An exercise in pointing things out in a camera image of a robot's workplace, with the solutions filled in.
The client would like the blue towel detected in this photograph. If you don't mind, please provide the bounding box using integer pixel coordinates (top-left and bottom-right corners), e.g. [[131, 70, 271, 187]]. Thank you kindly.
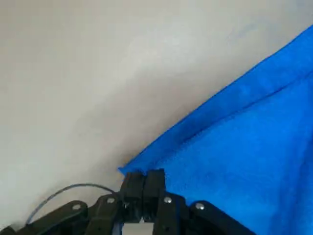
[[118, 23, 313, 235]]

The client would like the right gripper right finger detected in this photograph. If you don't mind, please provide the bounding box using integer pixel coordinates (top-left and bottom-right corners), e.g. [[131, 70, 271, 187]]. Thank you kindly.
[[143, 169, 257, 235]]

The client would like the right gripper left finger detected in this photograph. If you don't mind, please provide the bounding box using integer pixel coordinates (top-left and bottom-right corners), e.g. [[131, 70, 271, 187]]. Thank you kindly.
[[0, 171, 146, 235]]

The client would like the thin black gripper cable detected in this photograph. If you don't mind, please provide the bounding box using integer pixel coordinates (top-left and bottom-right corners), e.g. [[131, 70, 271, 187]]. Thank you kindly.
[[25, 182, 116, 225]]

